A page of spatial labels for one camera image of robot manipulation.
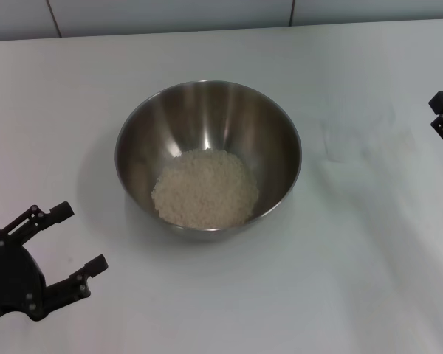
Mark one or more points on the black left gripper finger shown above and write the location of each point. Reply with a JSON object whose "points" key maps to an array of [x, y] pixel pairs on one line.
{"points": [[61, 213], [68, 289]]}

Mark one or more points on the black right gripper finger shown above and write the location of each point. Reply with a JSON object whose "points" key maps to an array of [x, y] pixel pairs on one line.
{"points": [[441, 103]]}

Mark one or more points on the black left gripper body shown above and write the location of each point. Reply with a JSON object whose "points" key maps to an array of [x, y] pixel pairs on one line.
{"points": [[11, 276]]}

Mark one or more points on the clear plastic measuring cup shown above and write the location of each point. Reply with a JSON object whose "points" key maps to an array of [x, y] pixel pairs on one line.
{"points": [[354, 129]]}

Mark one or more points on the white uncooked rice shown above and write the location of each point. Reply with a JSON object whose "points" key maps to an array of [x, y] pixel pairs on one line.
{"points": [[206, 191]]}

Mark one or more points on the stainless steel mixing bowl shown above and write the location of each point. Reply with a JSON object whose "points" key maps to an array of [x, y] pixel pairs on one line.
{"points": [[206, 118]]}

